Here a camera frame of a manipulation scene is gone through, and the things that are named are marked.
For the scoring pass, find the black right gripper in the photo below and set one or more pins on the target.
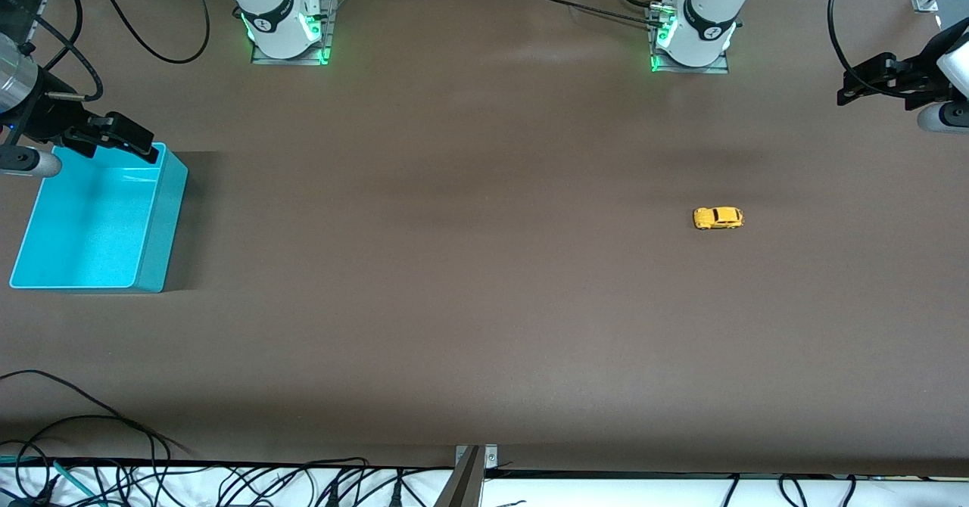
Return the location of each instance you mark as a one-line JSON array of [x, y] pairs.
[[47, 119]]

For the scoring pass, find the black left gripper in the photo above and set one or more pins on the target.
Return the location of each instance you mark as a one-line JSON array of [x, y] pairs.
[[914, 74]]

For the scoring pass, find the yellow beetle toy car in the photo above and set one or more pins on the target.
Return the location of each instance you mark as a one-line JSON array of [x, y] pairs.
[[718, 218]]

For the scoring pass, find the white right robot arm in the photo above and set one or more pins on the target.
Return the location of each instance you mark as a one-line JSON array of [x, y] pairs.
[[272, 15]]

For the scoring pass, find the turquoise plastic bin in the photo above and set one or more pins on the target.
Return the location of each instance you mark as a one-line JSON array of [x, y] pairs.
[[91, 227]]

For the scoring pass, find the brown table cover sheet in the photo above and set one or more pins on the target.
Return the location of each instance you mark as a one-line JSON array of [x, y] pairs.
[[484, 265]]

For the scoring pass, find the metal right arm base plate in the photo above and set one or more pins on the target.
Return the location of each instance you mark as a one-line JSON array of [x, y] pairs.
[[291, 58]]

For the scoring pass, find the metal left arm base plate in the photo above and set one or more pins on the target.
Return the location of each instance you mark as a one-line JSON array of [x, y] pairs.
[[689, 69]]

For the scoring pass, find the grey metal stand post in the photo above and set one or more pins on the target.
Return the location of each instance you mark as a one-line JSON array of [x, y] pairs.
[[463, 484]]

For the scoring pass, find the metal table edge bracket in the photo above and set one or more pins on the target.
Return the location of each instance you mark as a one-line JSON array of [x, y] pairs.
[[490, 455]]

